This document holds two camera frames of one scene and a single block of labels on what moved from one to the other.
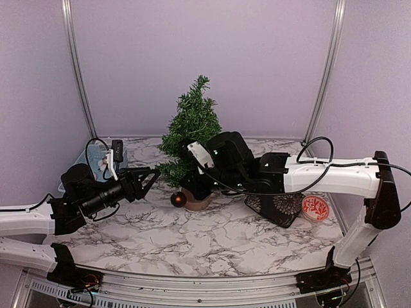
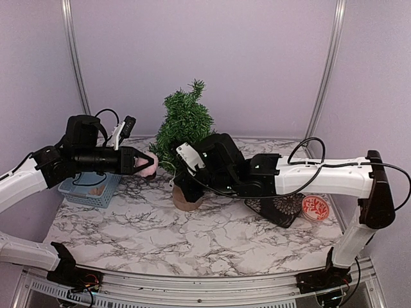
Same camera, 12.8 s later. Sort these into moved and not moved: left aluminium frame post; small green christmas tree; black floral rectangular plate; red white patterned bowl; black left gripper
Moved: small green christmas tree; black left gripper
Not moved: red white patterned bowl; left aluminium frame post; black floral rectangular plate
